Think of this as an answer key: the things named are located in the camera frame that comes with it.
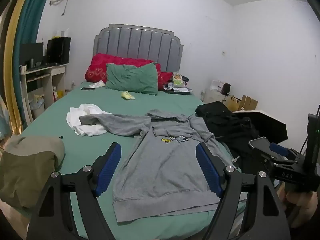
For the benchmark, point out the small yellow-green cloth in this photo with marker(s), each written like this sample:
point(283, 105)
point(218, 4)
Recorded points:
point(128, 95)

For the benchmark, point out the air conditioner pipe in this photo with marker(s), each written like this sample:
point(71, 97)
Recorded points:
point(58, 1)

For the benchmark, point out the dark brown container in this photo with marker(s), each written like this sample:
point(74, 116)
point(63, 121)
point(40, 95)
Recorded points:
point(226, 89)

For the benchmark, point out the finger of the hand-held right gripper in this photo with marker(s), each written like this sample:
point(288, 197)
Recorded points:
point(258, 144)
point(278, 149)

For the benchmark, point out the white box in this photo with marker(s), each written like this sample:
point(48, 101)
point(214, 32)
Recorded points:
point(216, 85)

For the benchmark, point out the white cup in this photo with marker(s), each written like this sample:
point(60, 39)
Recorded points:
point(23, 69)

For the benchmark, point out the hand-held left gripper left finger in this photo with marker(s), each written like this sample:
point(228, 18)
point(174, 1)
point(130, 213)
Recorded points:
point(108, 171)

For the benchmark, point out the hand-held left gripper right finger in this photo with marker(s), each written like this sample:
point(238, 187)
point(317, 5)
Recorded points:
point(208, 171)

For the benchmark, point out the white side cabinet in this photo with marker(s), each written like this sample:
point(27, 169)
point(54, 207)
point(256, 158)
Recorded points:
point(217, 97)

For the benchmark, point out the white plastic bag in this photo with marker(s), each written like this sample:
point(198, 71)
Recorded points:
point(37, 102)

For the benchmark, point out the white garment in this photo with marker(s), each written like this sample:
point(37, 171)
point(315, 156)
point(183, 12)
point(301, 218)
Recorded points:
point(86, 130)

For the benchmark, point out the cardboard boxes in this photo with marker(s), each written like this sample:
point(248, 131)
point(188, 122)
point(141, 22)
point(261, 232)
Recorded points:
point(246, 102)

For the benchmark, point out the yellow curtain trim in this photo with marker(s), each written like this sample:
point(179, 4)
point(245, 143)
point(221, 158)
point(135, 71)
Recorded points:
point(12, 55)

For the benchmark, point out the black phone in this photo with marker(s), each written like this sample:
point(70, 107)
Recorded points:
point(88, 88)

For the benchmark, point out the person's right hand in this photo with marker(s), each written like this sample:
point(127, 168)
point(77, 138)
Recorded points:
point(303, 206)

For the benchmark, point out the small white cloth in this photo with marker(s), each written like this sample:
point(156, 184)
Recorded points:
point(98, 84)

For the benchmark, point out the black computer tower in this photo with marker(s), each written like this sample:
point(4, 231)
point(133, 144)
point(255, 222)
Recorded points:
point(58, 51)

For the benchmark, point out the beige computer desk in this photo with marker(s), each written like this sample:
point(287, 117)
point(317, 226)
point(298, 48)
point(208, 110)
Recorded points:
point(58, 72)

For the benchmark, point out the pile of black clothes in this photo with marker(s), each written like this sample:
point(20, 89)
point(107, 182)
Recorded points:
point(220, 120)

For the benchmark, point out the black monitor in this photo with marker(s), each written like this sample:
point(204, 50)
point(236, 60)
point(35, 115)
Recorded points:
point(31, 53)

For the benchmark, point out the grey hoodie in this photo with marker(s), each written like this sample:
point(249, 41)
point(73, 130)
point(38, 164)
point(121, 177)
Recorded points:
point(165, 170)

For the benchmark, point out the green pillow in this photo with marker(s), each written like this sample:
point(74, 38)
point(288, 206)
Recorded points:
point(131, 78)

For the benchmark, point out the colourful snack bag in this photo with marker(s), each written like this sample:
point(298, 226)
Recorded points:
point(177, 80)

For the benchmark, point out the olive green garment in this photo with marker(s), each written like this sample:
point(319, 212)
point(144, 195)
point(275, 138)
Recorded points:
point(27, 165)

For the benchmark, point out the teal curtain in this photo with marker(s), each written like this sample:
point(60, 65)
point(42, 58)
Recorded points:
point(27, 30)

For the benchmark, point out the grey padded headboard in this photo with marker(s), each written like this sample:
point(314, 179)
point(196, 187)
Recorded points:
point(140, 45)

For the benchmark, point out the bed with green sheet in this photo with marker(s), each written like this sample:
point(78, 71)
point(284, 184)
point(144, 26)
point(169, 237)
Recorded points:
point(100, 102)

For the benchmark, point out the red embroidered pillow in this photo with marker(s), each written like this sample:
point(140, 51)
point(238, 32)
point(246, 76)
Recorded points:
point(100, 67)
point(165, 78)

